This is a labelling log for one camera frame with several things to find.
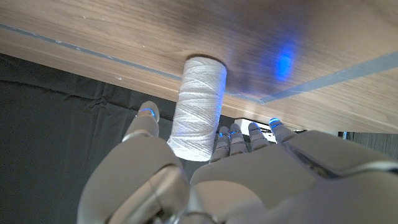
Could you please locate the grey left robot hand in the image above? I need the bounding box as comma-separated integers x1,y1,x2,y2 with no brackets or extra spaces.
76,100,398,224

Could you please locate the white string spool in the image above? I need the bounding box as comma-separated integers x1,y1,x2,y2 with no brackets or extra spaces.
167,55,228,162

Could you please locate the white power strip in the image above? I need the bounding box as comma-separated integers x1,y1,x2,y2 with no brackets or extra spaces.
234,118,280,144

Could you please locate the black fabric curtain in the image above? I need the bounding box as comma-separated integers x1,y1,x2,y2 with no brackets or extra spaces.
0,52,237,224

